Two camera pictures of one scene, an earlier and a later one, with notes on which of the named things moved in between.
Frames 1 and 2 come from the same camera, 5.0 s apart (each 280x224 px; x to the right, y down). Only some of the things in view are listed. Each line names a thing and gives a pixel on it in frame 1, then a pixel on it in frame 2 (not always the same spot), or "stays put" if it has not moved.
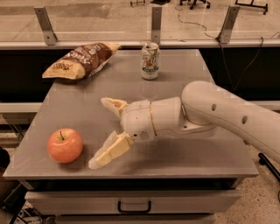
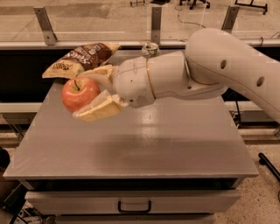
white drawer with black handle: [133, 202] stays put
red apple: [65, 145] -> [78, 91]
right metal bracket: [226, 34] stays put
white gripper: [137, 120] -> [131, 81]
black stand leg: [264, 161] stays put
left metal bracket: [45, 25] stays put
